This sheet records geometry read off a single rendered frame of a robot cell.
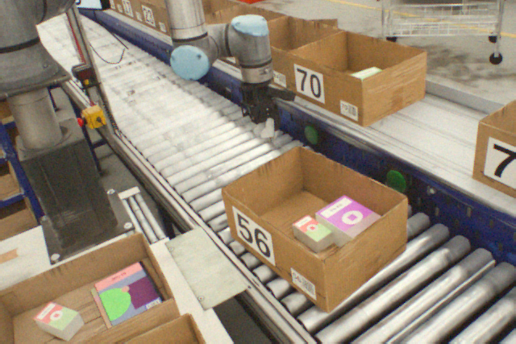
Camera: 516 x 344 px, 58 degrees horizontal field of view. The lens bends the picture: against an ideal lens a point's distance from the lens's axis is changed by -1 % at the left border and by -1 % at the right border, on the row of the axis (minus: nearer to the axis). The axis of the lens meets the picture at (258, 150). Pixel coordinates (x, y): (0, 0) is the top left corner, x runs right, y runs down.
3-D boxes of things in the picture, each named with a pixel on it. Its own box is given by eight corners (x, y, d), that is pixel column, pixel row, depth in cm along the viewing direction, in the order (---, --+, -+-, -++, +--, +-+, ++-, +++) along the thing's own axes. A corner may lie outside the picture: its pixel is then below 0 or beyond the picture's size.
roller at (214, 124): (138, 161, 189) (135, 151, 187) (246, 115, 210) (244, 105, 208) (143, 166, 186) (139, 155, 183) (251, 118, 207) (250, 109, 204)
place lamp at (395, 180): (384, 187, 140) (384, 167, 136) (388, 185, 141) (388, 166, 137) (402, 197, 135) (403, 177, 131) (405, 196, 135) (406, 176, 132)
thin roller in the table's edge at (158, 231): (133, 194, 160) (160, 239, 139) (139, 192, 161) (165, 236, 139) (135, 199, 161) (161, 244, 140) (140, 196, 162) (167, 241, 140)
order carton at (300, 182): (230, 236, 135) (218, 188, 126) (304, 189, 149) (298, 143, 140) (328, 315, 107) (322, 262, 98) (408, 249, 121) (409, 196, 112)
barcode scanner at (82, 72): (84, 95, 179) (74, 69, 175) (78, 91, 189) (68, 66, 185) (101, 89, 182) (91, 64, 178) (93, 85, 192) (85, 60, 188)
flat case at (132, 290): (116, 337, 108) (114, 333, 107) (95, 288, 123) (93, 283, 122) (169, 307, 113) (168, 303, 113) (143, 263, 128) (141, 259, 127)
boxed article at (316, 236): (318, 254, 123) (317, 242, 121) (293, 236, 131) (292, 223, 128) (333, 244, 126) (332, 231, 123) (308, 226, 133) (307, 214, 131)
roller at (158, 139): (133, 155, 194) (129, 145, 192) (239, 110, 215) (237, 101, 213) (137, 159, 191) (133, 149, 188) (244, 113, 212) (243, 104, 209)
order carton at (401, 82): (290, 94, 180) (285, 51, 171) (348, 70, 192) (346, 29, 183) (364, 128, 150) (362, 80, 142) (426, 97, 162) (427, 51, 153)
